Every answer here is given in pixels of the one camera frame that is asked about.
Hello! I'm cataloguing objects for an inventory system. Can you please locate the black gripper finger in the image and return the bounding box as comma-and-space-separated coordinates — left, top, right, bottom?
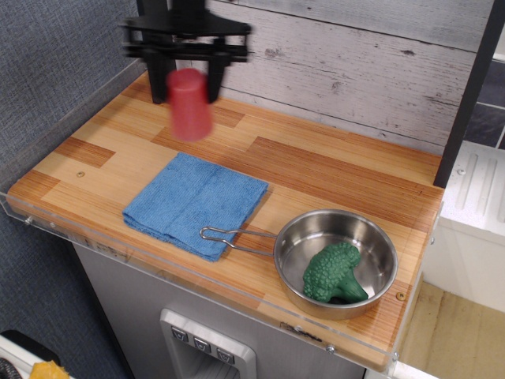
147, 54, 176, 104
207, 37, 231, 103

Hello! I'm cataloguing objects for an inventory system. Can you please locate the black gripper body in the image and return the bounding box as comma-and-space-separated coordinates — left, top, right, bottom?
120, 1, 252, 62

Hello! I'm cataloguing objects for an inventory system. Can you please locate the red plastic cup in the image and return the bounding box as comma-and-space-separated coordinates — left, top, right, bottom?
166, 68, 213, 142

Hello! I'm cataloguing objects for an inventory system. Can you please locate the blue folded cloth napkin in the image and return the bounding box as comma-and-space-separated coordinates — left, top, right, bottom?
122, 152, 268, 261

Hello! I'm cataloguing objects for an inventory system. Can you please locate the stainless steel pan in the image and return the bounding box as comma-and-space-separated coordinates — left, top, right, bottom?
200, 208, 399, 321

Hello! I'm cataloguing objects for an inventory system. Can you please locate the green toy broccoli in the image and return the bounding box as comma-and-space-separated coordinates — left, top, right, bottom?
303, 242, 368, 303

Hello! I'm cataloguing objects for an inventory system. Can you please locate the grey toy fridge cabinet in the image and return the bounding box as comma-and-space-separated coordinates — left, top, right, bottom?
75, 246, 365, 378

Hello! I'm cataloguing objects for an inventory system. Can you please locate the silver dispenser button panel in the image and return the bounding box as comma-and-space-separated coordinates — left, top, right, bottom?
159, 309, 257, 378

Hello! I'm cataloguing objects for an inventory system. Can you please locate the white toy sink counter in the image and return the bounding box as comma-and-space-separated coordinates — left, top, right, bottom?
394, 140, 505, 379

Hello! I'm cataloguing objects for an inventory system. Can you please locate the yellow black object corner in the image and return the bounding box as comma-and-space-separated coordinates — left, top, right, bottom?
1, 330, 72, 379

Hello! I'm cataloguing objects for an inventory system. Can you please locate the black left support post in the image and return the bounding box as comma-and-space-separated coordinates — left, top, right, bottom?
136, 0, 170, 105

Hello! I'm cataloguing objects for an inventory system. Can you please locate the black support post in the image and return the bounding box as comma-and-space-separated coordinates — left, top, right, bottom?
136, 0, 170, 105
433, 0, 504, 189

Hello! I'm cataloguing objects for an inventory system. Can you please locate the black right support post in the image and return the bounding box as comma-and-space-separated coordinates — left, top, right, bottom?
433, 0, 504, 189

